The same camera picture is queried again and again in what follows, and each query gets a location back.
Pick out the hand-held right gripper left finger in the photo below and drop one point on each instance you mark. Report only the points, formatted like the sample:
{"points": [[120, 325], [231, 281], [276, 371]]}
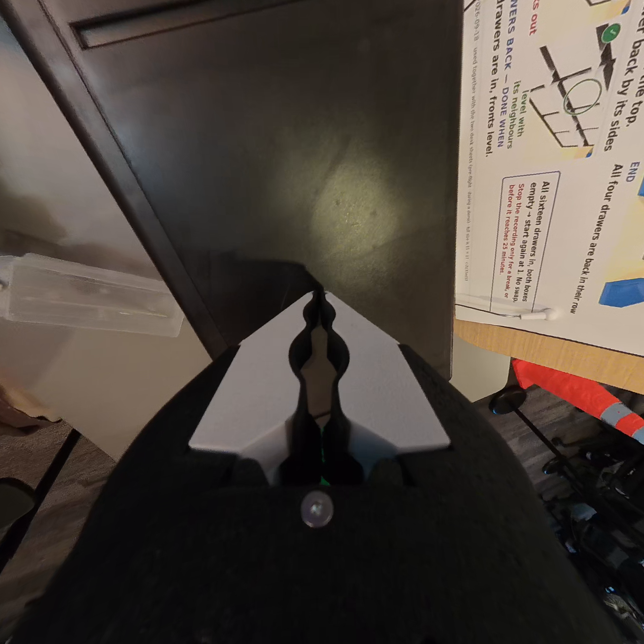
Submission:
{"points": [[246, 402]]}

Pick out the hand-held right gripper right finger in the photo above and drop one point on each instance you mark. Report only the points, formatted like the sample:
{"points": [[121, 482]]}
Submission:
{"points": [[392, 402]]}

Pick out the green plastic bin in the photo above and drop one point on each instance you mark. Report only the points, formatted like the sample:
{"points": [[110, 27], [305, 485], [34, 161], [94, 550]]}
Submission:
{"points": [[323, 453]]}

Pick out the clear plastic drawer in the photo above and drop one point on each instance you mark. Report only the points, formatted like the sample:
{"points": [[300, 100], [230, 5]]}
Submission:
{"points": [[90, 294]]}

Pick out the black drawer cabinet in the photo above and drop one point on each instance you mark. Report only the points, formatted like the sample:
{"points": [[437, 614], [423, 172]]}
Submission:
{"points": [[276, 151]]}

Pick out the black stanchion pole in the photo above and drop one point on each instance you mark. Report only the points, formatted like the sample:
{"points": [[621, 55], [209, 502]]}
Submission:
{"points": [[508, 400]]}

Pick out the wooden board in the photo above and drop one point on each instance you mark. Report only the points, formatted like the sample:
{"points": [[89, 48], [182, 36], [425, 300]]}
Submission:
{"points": [[553, 352]]}

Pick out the orange traffic cone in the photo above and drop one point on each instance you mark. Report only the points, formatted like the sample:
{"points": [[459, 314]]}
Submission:
{"points": [[578, 392]]}

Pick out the black table leg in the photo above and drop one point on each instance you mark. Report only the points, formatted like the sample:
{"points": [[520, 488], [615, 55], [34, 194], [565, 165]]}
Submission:
{"points": [[40, 498]]}

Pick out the black office chair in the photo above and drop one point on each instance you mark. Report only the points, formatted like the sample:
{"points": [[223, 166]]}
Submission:
{"points": [[603, 528]]}

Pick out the dark rounded seat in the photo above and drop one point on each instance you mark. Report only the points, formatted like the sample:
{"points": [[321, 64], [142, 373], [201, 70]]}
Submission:
{"points": [[15, 503]]}

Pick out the printed instruction sheet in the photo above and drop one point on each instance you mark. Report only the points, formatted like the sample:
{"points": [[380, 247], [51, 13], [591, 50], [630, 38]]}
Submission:
{"points": [[553, 151]]}

